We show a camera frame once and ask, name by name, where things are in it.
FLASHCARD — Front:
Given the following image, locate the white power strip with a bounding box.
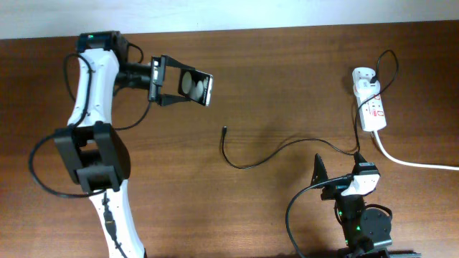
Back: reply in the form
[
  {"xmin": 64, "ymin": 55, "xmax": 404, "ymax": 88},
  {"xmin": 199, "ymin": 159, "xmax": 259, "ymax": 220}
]
[{"xmin": 352, "ymin": 67, "xmax": 387, "ymax": 132}]

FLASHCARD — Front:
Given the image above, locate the white usb charger adapter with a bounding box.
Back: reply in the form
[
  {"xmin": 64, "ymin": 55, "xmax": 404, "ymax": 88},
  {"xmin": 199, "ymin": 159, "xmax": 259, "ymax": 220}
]
[{"xmin": 353, "ymin": 79, "xmax": 381, "ymax": 97}]

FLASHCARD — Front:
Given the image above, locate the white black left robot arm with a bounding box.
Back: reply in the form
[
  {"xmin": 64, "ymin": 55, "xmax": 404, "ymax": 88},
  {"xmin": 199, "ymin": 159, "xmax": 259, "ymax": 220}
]
[{"xmin": 54, "ymin": 31, "xmax": 212, "ymax": 257}]

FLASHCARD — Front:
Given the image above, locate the white power strip cord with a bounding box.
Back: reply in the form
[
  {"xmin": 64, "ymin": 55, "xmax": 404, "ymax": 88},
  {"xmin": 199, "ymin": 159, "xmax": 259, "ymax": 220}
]
[{"xmin": 372, "ymin": 130, "xmax": 459, "ymax": 171}]

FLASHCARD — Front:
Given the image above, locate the black usb charging cable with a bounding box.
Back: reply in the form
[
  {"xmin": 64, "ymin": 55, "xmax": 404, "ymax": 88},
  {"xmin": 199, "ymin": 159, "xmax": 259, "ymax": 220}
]
[{"xmin": 221, "ymin": 49, "xmax": 399, "ymax": 170}]

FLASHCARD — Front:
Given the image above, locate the black smartphone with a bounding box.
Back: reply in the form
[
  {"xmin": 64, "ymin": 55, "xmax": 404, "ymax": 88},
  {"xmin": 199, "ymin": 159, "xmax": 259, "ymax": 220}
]
[{"xmin": 178, "ymin": 70, "xmax": 214, "ymax": 107}]

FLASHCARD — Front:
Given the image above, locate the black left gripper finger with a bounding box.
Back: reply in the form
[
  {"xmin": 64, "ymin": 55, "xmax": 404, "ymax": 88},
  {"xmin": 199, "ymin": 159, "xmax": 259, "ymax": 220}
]
[
  {"xmin": 158, "ymin": 94, "xmax": 191, "ymax": 107},
  {"xmin": 163, "ymin": 55, "xmax": 195, "ymax": 70}
]

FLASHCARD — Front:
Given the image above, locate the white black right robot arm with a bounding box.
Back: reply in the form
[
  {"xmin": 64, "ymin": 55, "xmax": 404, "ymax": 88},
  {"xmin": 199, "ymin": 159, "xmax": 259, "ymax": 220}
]
[{"xmin": 311, "ymin": 153, "xmax": 392, "ymax": 257}]

